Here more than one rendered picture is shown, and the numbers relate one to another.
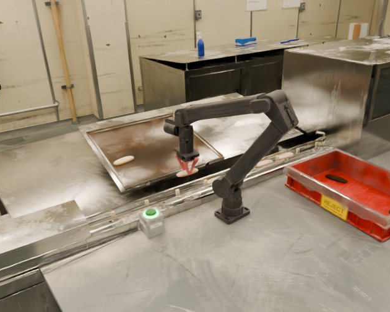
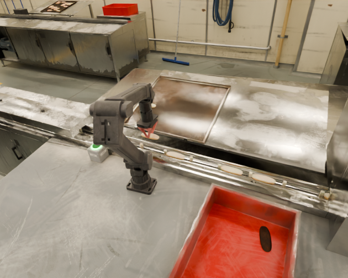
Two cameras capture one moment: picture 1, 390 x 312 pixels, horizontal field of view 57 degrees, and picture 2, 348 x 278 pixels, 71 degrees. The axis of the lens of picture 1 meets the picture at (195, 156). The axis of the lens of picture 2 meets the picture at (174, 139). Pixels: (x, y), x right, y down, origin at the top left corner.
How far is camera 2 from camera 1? 1.24 m
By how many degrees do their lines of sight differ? 50
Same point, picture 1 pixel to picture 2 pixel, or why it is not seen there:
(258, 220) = (143, 203)
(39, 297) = not seen: hidden behind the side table
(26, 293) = not seen: hidden behind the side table
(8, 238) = (47, 115)
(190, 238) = (100, 177)
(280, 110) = (94, 122)
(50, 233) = (55, 123)
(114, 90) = (317, 49)
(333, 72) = not seen: outside the picture
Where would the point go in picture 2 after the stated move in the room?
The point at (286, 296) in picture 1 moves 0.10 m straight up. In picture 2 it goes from (52, 257) to (41, 241)
